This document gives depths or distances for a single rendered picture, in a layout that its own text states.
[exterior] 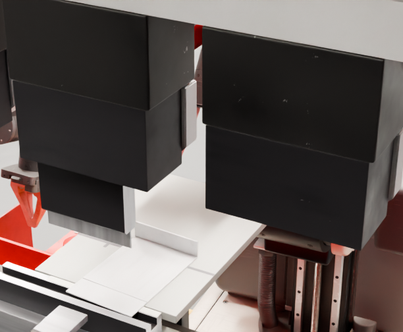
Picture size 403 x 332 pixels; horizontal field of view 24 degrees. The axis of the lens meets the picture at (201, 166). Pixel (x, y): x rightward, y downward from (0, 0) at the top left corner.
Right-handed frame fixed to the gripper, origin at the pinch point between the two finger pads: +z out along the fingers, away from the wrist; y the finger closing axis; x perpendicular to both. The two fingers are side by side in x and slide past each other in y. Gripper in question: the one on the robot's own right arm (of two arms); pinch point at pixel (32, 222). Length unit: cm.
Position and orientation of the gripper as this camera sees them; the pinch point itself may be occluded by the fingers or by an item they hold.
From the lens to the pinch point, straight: 155.3
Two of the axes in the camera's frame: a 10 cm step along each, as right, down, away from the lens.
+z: -1.1, 9.6, 2.6
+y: -4.6, 1.8, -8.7
